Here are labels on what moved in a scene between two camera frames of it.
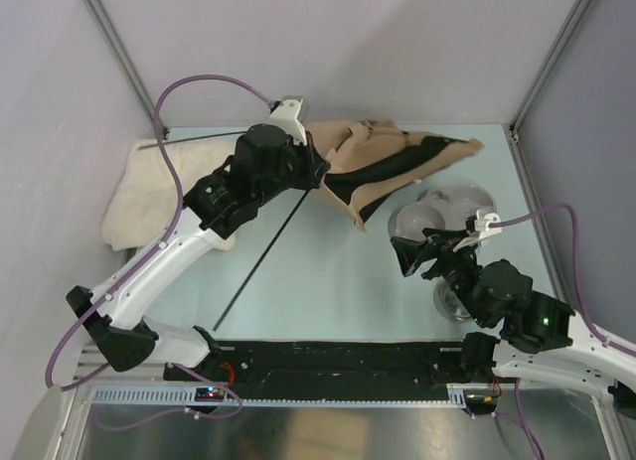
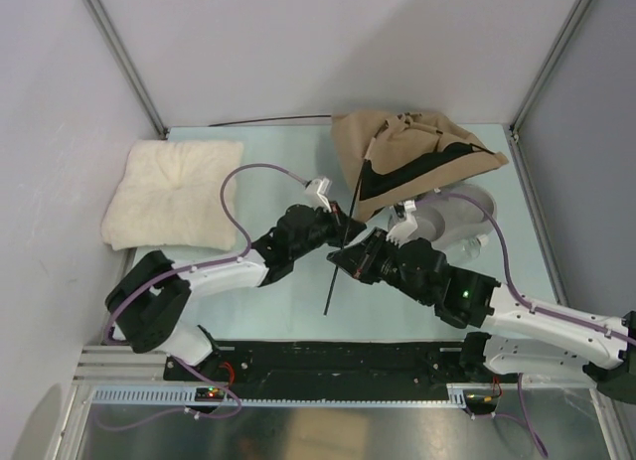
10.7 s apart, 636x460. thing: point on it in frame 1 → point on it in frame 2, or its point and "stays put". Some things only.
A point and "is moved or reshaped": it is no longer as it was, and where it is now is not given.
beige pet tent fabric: [371, 160] is moved or reshaped
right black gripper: [446, 239] → [359, 258]
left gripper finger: [319, 166] → [350, 229]
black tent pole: [191, 140] → [354, 208]
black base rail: [325, 366] stays put
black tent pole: [260, 260] → [275, 119]
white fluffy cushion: [144, 202] stays put
